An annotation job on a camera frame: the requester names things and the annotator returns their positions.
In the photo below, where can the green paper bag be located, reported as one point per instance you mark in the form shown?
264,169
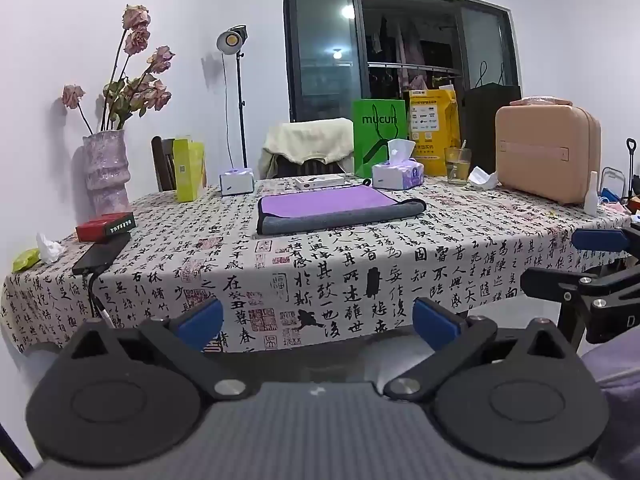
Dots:
372,140

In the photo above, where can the crumpled white tissue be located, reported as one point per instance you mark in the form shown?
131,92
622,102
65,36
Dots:
50,249

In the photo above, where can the pink suitcase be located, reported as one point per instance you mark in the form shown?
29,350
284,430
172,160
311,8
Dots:
547,155

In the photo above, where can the pink mottled ceramic vase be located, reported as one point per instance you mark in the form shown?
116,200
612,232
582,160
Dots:
106,175

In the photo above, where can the purple and white tissue box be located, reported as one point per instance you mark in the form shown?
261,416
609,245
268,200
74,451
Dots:
397,172

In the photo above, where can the black paper bag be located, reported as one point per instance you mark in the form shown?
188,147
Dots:
487,120

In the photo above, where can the red box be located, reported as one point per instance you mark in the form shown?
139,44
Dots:
105,227

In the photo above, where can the yellow-green small bag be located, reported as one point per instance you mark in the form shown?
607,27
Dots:
187,170

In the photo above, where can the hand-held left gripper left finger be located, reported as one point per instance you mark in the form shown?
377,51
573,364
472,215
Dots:
201,324

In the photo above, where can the yellow paper bag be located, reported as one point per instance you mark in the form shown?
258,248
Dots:
432,125

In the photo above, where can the studio lamp on stand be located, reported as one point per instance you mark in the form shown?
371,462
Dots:
232,41

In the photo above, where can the purple cloth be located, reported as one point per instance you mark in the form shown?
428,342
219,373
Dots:
617,400

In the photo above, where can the cream cloth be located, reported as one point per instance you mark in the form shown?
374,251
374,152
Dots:
307,140

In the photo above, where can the small white box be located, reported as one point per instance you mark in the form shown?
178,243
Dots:
236,182

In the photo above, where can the crumpled white paper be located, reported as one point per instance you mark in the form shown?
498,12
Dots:
484,178

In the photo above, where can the dried pink roses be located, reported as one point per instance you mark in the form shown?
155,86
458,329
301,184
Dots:
145,90

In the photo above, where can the purple and grey towel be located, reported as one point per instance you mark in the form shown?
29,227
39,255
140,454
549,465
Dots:
325,202

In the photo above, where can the black power bank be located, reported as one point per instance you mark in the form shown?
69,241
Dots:
100,257

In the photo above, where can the small white bottle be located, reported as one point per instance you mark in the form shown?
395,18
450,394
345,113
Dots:
591,200

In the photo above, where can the flat white box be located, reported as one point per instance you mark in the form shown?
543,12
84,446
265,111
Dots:
320,182

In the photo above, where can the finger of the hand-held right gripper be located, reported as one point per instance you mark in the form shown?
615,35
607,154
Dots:
550,285
597,240

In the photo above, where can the calligraphy printed tablecloth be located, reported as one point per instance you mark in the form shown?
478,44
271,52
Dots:
350,255

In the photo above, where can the dark wooden chair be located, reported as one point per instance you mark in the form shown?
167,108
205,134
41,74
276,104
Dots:
161,162
320,167

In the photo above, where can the glass cup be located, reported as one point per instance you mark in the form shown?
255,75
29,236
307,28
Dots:
457,169

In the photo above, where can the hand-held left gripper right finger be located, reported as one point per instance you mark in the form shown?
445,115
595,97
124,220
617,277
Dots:
434,324

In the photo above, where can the green wrapper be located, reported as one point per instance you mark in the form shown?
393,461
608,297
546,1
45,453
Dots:
26,260

